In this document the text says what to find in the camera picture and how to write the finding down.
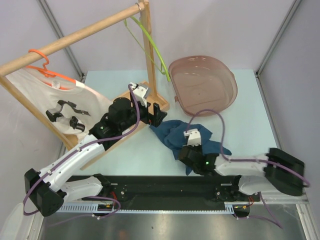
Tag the green clothes hanger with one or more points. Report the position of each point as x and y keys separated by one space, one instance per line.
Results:
x=152 y=54

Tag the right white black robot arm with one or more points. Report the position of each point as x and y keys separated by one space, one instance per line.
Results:
x=272 y=171

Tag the pink translucent plastic basin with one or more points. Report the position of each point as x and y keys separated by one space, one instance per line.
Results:
x=202 y=82

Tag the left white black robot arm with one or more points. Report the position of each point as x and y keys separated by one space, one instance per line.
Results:
x=50 y=188

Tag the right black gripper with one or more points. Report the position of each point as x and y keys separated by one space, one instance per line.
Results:
x=199 y=147

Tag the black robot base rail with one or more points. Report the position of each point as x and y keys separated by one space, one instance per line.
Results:
x=175 y=193

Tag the wooden clothes rack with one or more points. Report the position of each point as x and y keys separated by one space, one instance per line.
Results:
x=70 y=141

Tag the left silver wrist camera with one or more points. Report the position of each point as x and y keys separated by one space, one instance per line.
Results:
x=140 y=92

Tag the orange clothes hanger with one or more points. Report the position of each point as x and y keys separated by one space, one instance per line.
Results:
x=43 y=68

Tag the white printed t shirt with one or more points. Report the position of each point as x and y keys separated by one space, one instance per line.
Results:
x=71 y=106

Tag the blue t shirt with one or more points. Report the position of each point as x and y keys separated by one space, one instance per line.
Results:
x=171 y=134

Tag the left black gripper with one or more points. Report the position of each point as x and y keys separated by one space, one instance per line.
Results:
x=154 y=119

